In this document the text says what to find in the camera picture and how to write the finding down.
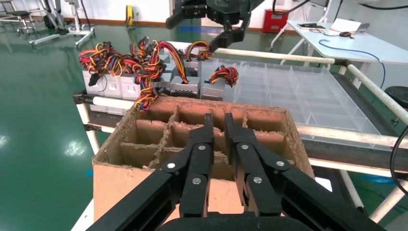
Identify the blue cable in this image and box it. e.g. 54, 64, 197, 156
318, 39, 387, 91

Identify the white paper box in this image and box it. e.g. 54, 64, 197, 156
331, 18, 362, 33

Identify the white metal stand frame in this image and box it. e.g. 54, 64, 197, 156
28, 0, 96, 49

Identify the red yellow wire bundle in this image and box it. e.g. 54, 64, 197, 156
186, 40, 217, 62
78, 41, 136, 87
208, 64, 240, 88
129, 36, 189, 112

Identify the red box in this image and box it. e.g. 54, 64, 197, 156
262, 9, 290, 34

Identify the clear acrylic divider tray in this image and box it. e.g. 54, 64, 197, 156
199, 59, 383, 135

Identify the cardboard box with dividers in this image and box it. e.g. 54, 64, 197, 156
92, 95, 316, 222

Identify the grey power supply unit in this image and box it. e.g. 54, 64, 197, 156
155, 76, 201, 99
162, 60, 201, 80
200, 79, 236, 102
82, 70, 106, 113
120, 75, 141, 116
104, 74, 122, 116

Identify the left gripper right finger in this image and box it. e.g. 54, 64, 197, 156
224, 113, 386, 231

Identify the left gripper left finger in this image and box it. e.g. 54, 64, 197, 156
86, 113, 214, 231

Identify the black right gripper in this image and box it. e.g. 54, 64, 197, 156
166, 0, 255, 53

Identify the white work table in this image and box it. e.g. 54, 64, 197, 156
270, 19, 408, 66

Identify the white pipe cart frame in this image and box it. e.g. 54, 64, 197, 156
72, 48, 408, 224

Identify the black office stool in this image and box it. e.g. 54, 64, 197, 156
9, 10, 36, 35

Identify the black cable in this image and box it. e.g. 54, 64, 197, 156
390, 125, 408, 187
271, 0, 311, 16

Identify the black round stool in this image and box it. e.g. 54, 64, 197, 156
384, 86, 408, 111

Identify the yellow cable reel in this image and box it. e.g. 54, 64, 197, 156
125, 4, 135, 29

